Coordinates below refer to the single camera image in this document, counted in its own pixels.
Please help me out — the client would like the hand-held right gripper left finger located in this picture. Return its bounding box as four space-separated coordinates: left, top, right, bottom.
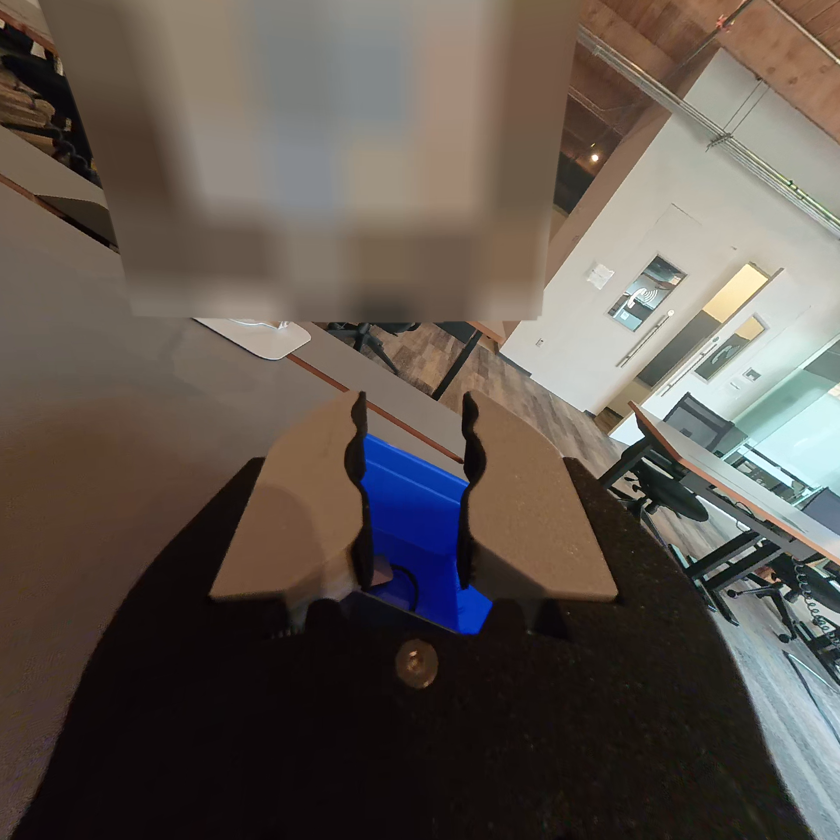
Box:
210 392 376 618

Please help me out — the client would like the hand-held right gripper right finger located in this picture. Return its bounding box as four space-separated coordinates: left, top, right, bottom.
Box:
457 390 619 613

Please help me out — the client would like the blue plastic bin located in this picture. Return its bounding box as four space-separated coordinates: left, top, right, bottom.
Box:
361 434 494 635

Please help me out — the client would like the white document stand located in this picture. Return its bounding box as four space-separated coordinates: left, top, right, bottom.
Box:
195 315 313 362

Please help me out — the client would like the wooden office desk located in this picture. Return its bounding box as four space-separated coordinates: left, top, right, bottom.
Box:
602 401 840 624

